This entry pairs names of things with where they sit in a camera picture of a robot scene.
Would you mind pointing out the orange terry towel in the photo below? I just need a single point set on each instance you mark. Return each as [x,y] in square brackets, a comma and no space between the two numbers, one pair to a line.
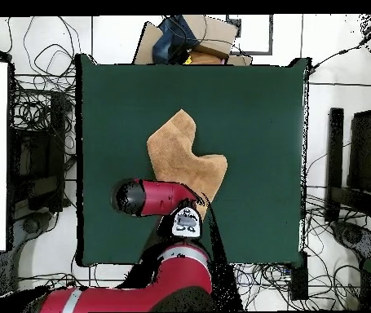
[178,156]

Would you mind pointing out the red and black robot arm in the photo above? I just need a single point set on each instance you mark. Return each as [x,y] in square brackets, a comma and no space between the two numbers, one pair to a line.
[165,197]

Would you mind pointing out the dark green table cloth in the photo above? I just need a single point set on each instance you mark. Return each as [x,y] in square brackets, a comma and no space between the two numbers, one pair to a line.
[253,146]

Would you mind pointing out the orange-brown cloth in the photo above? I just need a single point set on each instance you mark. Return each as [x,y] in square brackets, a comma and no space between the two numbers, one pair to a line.
[208,58]

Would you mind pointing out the blue jeans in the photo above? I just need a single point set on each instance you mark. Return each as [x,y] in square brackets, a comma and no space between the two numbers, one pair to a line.
[172,42]

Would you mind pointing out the brown cardboard sheet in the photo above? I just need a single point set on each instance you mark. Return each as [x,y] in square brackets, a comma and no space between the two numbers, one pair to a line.
[146,45]

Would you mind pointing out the brown cardboard box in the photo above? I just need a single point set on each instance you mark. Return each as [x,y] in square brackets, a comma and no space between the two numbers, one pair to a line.
[214,32]

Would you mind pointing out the black equipment stand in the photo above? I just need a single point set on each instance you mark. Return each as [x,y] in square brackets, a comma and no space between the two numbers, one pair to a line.
[41,156]

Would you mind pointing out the black power strip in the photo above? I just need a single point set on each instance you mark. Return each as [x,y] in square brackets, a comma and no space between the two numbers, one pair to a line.
[299,280]

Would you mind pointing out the dark-framed white board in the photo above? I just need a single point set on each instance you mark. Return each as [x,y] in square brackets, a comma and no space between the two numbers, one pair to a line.
[271,36]

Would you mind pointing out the black wheeled stand base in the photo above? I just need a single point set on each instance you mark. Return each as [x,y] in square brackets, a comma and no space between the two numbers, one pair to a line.
[31,226]

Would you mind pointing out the black chair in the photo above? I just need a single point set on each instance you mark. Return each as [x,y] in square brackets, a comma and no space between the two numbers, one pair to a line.
[366,153]

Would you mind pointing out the black upright post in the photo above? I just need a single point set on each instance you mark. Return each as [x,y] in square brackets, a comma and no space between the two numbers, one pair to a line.
[335,156]

